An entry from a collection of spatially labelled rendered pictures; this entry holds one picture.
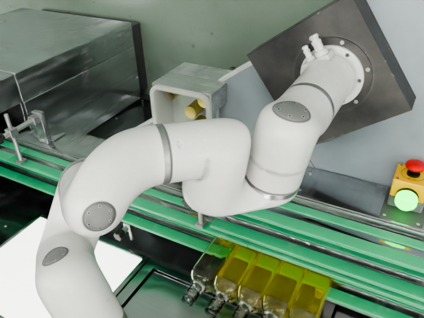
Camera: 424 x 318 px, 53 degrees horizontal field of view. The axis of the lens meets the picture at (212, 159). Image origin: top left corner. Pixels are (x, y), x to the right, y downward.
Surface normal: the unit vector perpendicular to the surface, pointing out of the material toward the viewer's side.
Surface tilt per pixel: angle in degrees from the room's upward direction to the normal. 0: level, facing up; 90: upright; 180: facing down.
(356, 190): 90
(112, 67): 90
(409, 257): 90
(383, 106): 1
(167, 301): 90
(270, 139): 14
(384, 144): 0
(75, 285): 68
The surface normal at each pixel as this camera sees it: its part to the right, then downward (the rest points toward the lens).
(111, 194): 0.62, 0.22
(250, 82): -0.47, 0.50
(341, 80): 0.65, -0.33
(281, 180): 0.03, 0.64
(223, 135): 0.29, -0.37
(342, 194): -0.04, -0.83
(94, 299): 0.77, -0.08
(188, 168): 0.35, 0.52
